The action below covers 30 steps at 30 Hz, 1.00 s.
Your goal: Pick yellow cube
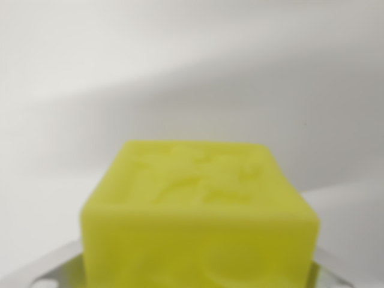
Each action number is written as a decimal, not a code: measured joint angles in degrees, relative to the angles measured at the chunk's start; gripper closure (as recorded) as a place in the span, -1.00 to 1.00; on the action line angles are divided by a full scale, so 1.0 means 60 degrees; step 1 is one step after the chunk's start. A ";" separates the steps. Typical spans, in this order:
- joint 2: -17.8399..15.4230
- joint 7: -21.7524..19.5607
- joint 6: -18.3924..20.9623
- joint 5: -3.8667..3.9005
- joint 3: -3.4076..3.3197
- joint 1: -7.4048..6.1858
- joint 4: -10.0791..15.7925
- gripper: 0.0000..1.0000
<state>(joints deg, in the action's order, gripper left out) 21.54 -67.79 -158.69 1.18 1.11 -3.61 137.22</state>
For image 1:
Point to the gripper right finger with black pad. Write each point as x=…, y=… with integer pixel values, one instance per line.
x=325, y=271

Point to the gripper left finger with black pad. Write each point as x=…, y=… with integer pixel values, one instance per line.
x=51, y=270

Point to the yellow embossed cube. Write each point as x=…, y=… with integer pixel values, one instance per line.
x=198, y=216

